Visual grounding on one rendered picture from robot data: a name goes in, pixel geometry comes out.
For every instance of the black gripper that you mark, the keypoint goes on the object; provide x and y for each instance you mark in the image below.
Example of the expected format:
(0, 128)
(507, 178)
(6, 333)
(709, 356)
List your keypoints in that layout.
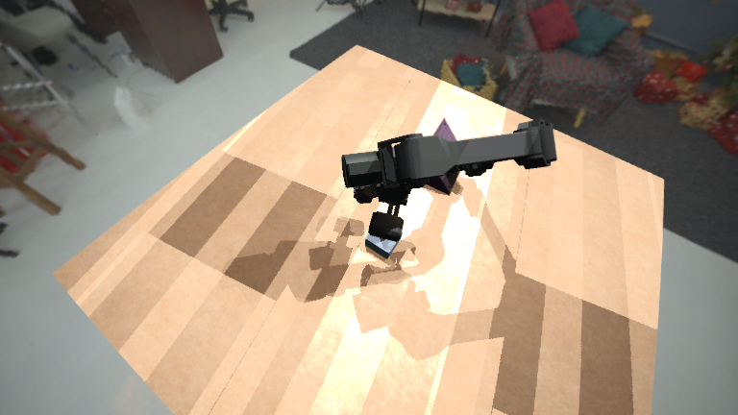
(386, 225)

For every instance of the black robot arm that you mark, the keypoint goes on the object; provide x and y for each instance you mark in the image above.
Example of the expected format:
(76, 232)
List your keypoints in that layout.
(411, 163)

